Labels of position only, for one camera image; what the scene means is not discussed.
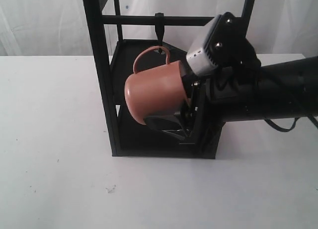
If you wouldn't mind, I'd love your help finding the black tiered metal rack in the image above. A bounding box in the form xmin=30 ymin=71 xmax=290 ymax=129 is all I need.
xmin=83 ymin=0 xmax=256 ymax=159

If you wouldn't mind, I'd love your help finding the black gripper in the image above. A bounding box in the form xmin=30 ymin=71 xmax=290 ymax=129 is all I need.
xmin=143 ymin=65 xmax=239 ymax=143

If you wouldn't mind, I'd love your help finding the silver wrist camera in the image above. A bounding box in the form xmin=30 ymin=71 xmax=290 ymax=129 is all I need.
xmin=186 ymin=14 xmax=223 ymax=77

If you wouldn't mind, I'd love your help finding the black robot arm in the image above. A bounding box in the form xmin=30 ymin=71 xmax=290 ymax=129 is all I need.
xmin=144 ymin=12 xmax=318 ymax=143

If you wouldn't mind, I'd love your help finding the terracotta pink mug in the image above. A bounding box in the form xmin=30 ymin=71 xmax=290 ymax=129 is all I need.
xmin=124 ymin=46 xmax=190 ymax=125

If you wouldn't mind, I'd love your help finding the white backdrop curtain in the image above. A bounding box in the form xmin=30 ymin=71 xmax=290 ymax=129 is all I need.
xmin=0 ymin=0 xmax=318 ymax=57

